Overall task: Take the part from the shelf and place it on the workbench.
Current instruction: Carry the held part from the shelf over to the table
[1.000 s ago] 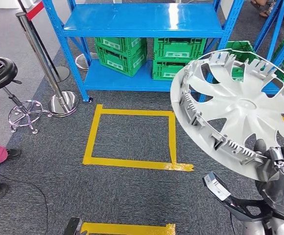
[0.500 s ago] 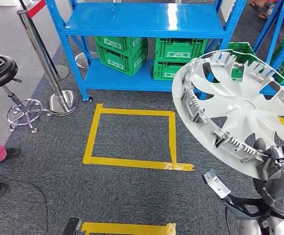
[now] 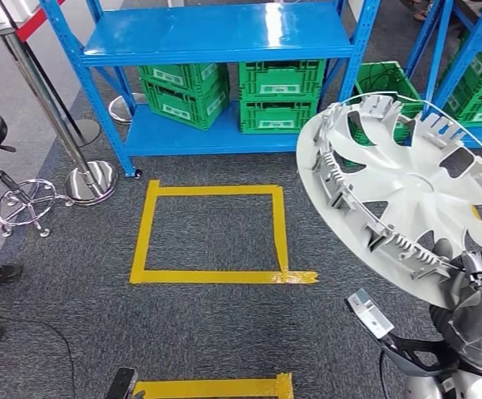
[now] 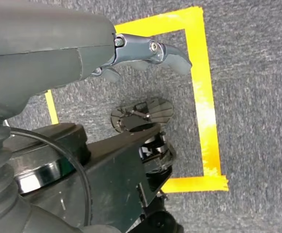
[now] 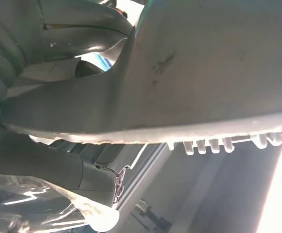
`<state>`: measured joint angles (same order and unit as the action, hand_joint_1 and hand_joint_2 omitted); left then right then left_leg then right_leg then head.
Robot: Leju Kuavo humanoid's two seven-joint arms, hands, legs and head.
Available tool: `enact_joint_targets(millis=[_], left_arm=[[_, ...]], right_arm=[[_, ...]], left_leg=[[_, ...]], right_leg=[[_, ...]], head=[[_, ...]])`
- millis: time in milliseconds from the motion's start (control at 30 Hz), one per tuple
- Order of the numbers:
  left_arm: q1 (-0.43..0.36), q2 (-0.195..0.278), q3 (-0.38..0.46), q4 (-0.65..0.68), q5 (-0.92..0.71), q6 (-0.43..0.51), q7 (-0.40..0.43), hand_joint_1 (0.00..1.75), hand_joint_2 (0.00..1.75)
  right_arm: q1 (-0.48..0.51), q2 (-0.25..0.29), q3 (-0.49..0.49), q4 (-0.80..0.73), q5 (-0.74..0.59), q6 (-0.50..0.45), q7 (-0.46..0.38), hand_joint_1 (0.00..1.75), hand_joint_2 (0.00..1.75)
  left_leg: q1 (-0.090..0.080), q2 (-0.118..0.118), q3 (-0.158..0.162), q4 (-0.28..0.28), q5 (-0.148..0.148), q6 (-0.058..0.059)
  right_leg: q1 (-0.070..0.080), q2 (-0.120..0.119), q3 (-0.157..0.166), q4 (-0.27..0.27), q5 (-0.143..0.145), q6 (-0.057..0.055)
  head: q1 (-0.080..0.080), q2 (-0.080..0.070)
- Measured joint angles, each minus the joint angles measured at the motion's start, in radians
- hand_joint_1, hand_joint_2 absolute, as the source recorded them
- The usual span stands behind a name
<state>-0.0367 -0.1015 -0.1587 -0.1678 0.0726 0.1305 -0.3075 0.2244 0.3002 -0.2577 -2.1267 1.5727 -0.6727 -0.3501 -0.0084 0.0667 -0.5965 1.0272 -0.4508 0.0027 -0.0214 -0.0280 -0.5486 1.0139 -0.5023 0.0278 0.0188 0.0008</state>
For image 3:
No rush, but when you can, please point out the silver plastic wheel hubcap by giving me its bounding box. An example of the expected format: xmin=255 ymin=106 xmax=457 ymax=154
xmin=295 ymin=91 xmax=482 ymax=311

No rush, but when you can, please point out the red barrier belt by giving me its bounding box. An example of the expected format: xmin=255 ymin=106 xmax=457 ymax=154
xmin=14 ymin=0 xmax=67 ymax=45

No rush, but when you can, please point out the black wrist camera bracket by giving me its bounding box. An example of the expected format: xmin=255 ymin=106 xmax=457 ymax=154
xmin=378 ymin=329 xmax=461 ymax=381

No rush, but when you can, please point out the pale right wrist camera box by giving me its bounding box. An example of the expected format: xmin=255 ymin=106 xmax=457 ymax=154
xmin=346 ymin=288 xmax=395 ymax=341

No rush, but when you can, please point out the green crate holding cables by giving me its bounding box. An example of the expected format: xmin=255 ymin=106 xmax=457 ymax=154
xmin=340 ymin=60 xmax=425 ymax=167

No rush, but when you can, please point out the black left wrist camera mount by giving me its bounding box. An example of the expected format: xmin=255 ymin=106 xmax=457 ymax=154
xmin=105 ymin=367 xmax=147 ymax=399

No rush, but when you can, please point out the chrome stanchion post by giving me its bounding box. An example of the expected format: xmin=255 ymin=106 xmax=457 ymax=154
xmin=107 ymin=91 xmax=147 ymax=126
xmin=0 ymin=26 xmax=119 ymax=208

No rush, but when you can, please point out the black floor cable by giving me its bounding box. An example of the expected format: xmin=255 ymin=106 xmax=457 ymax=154
xmin=0 ymin=307 xmax=78 ymax=399

